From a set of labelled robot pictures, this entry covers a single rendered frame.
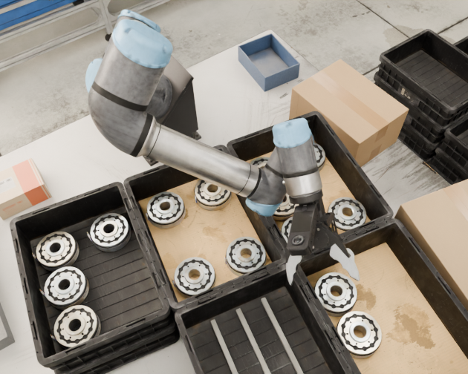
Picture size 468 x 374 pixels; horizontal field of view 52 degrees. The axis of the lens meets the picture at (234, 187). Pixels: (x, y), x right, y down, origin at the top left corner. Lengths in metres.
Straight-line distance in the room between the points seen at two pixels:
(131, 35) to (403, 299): 0.88
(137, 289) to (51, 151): 0.68
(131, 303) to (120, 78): 0.58
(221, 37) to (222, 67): 1.26
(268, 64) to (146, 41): 1.02
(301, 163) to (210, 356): 0.51
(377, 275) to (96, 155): 0.98
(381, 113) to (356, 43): 1.64
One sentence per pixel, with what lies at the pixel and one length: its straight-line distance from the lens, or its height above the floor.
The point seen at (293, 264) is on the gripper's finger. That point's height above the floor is 1.03.
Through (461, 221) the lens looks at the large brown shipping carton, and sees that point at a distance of 1.37.
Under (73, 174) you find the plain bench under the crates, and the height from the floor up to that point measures 0.70.
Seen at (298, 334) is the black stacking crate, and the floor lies 0.83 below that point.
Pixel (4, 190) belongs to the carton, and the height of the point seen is 0.78.
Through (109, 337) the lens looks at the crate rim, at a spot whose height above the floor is 0.93.
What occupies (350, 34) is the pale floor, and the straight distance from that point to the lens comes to 3.25.
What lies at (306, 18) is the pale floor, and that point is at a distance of 3.34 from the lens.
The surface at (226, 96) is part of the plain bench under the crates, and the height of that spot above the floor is 0.70.
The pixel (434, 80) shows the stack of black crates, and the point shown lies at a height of 0.49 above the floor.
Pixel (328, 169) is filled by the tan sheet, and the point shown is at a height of 0.83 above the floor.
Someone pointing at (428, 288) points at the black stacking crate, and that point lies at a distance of 1.28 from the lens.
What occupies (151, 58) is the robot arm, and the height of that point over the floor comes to 1.37.
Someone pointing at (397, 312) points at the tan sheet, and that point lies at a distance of 1.28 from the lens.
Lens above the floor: 1.99
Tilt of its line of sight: 56 degrees down
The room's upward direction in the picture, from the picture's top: 2 degrees counter-clockwise
